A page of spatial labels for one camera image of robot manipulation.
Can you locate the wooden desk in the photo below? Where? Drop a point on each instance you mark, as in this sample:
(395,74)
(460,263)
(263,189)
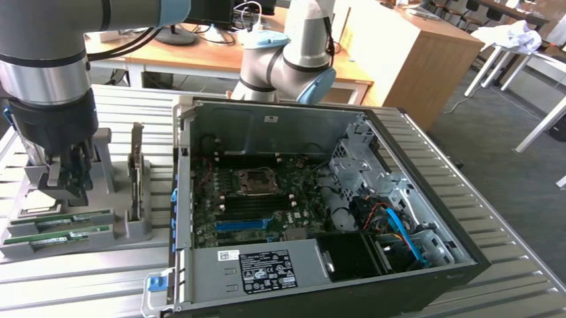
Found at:
(193,59)

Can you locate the grey power supply with label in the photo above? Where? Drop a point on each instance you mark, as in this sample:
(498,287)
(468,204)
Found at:
(207,278)

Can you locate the white case sticker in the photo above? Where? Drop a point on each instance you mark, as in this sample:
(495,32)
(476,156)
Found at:
(270,118)

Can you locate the metal disk bay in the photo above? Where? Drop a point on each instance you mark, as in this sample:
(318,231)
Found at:
(354,159)

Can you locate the CPU socket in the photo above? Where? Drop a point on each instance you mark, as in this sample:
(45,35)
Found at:
(255,181)

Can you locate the wooden cabinet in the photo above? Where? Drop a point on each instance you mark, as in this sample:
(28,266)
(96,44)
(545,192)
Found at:
(411,66)

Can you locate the white crumpled cloth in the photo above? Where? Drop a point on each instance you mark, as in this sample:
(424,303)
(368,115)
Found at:
(517,36)

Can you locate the white frame table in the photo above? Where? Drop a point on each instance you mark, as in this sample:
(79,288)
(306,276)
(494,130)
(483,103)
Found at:
(541,112)

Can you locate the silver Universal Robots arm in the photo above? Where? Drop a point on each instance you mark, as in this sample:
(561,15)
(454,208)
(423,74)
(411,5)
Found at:
(44,66)

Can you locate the green motherboard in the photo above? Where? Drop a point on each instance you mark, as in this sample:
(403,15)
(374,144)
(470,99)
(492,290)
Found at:
(304,212)

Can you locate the black monitor with round stand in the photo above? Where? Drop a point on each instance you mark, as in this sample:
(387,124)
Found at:
(176,34)

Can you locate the graphics card with metal bracket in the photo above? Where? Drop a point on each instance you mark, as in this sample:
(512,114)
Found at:
(137,172)

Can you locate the grey parts rack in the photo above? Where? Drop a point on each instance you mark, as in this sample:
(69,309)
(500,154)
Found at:
(105,228)

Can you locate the blue case latch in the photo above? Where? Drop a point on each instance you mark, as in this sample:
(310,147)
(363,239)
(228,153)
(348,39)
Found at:
(155,284)

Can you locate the blue expansion slot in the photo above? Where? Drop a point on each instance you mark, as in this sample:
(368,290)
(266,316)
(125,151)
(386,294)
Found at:
(240,226)

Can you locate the long wooden table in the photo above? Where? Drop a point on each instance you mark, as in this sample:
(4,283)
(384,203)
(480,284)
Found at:
(517,8)

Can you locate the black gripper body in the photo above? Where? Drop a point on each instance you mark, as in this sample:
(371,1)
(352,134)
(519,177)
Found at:
(52,122)

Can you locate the green RAM stick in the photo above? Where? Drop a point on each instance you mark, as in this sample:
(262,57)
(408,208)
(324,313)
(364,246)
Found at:
(52,239)
(57,220)

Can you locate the CPU chip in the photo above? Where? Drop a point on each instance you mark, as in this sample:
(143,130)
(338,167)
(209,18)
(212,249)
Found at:
(41,209)

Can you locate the black open PC case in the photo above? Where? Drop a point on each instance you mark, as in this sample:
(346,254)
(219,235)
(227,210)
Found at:
(432,285)

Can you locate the black chair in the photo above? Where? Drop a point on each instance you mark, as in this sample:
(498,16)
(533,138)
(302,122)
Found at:
(442,6)
(470,8)

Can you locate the black RAM slot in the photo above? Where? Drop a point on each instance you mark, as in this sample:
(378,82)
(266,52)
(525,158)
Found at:
(258,208)
(258,196)
(250,158)
(250,161)
(258,204)
(250,155)
(250,164)
(258,200)

